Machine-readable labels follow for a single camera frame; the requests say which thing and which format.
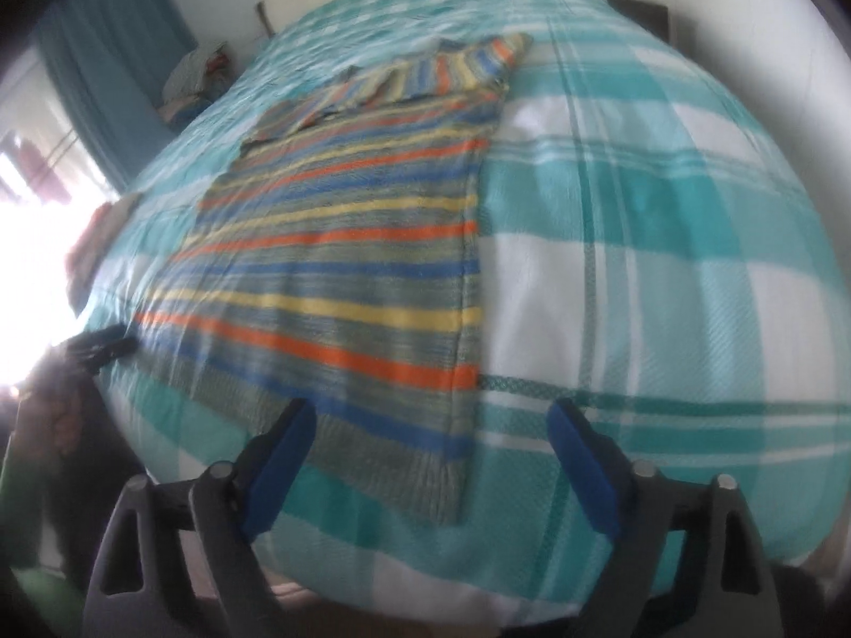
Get dark bedside table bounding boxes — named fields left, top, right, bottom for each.
left=607, top=0, right=672, bottom=43

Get blue curtain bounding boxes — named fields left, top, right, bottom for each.
left=35, top=0, right=196, bottom=193

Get red folded cloth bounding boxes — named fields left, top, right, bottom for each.
left=65, top=202, right=127, bottom=278

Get pile of clothes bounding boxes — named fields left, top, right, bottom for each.
left=157, top=43, right=235, bottom=134

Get person's left hand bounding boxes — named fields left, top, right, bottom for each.
left=10, top=389, right=84, bottom=463

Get white wardrobe doors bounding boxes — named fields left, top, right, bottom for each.
left=646, top=0, right=849, bottom=118

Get green sleeve forearm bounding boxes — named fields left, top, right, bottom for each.
left=2, top=433, right=84, bottom=636

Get striped knit sweater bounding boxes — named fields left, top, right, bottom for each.
left=134, top=33, right=532, bottom=524

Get teal plaid bed cover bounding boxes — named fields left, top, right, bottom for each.
left=82, top=0, right=849, bottom=626

